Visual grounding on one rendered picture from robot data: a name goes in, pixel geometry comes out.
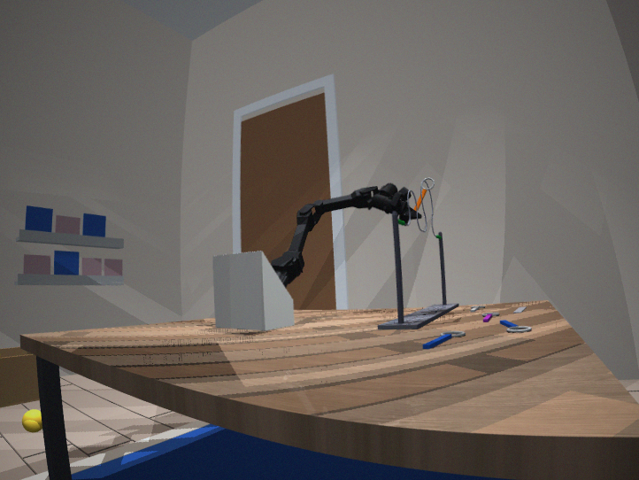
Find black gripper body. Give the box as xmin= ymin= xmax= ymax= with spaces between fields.
xmin=382 ymin=192 xmax=408 ymax=224

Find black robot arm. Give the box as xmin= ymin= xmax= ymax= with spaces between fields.
xmin=271 ymin=183 xmax=409 ymax=288

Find grey ring with blue handle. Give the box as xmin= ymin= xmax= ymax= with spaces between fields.
xmin=423 ymin=330 xmax=466 ymax=349
xmin=499 ymin=320 xmax=532 ymax=333

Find orange handle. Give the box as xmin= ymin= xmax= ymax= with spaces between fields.
xmin=413 ymin=178 xmax=435 ymax=212

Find purple handle with grey loop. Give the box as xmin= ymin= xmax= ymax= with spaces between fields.
xmin=481 ymin=313 xmax=499 ymax=322

